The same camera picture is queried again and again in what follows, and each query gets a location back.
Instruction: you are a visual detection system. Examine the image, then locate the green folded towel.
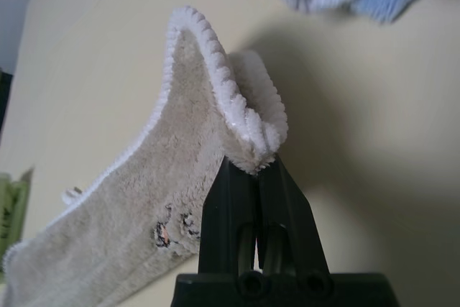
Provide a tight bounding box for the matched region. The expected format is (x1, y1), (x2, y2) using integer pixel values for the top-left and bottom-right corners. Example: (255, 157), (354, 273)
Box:
(0, 168), (35, 249)

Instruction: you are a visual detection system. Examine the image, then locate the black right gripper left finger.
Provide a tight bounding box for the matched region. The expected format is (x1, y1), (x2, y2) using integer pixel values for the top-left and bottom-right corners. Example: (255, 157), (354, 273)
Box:
(197, 157), (259, 279)

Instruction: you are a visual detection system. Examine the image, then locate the beige towel white trim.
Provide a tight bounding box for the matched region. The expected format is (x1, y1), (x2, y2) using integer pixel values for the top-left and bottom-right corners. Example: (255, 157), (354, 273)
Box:
(0, 4), (290, 307)

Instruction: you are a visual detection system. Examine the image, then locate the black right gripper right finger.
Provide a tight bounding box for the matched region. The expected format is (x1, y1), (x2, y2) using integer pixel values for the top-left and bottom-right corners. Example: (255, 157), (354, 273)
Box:
(257, 154), (330, 279)

